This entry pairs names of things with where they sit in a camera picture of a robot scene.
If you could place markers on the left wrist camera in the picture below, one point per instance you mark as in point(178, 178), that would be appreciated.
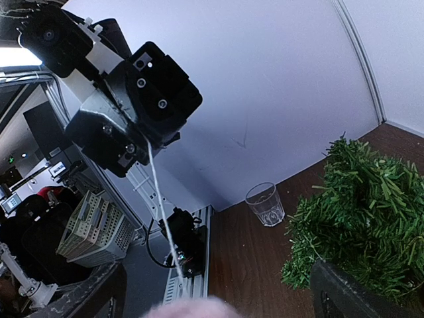
point(79, 51)

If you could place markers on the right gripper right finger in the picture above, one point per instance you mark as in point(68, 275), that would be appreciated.
point(337, 294)

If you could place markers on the grey perforated background crate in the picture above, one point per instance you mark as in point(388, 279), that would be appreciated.
point(97, 233)

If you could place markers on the small green christmas tree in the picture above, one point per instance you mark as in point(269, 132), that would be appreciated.
point(366, 218)

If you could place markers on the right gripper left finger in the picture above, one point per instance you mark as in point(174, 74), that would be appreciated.
point(107, 285)

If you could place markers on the clear drinking glass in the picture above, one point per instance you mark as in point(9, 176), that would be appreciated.
point(264, 201)

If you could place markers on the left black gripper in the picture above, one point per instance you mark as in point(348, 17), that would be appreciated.
point(156, 96)

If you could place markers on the pink pompom ornament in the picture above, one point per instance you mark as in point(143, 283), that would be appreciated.
point(187, 306)

